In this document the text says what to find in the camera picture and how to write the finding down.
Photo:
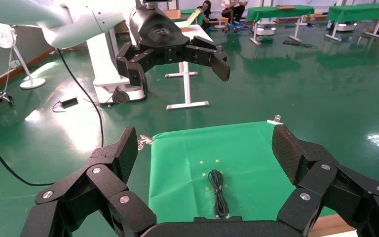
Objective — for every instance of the black power adapter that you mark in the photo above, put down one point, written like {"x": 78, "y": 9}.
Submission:
{"x": 69, "y": 102}

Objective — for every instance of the seated person in black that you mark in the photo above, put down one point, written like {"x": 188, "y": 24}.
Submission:
{"x": 206, "y": 13}

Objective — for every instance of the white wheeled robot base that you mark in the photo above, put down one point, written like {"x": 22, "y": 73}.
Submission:
{"x": 106, "y": 65}

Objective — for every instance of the small open cardboard carton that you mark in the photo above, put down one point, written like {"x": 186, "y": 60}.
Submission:
{"x": 189, "y": 18}

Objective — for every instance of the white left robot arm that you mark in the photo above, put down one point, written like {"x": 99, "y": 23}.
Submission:
{"x": 62, "y": 19}

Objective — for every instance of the flat brown cardboard piece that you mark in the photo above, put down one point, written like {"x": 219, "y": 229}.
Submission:
{"x": 285, "y": 7}

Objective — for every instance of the green clothed work table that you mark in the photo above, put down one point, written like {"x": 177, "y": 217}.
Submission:
{"x": 279, "y": 13}
{"x": 362, "y": 11}

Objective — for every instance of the seated person in white top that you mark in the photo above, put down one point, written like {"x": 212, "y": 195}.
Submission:
{"x": 233, "y": 9}

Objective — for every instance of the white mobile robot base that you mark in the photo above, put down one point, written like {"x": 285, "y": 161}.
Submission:
{"x": 265, "y": 28}
{"x": 343, "y": 26}

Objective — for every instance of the green table cloth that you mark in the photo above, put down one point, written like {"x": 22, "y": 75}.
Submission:
{"x": 183, "y": 183}

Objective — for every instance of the white desk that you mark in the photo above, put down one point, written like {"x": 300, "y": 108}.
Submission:
{"x": 186, "y": 81}

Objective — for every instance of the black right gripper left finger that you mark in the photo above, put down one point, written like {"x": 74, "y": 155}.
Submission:
{"x": 88, "y": 199}

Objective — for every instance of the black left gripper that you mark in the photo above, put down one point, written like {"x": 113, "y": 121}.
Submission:
{"x": 158, "y": 32}

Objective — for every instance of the white standing fan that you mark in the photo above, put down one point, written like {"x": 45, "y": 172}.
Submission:
{"x": 22, "y": 65}

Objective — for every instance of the metal cloth clamp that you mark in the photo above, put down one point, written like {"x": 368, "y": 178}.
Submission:
{"x": 276, "y": 119}
{"x": 144, "y": 142}

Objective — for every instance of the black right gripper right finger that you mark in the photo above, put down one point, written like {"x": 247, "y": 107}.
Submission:
{"x": 340, "y": 196}

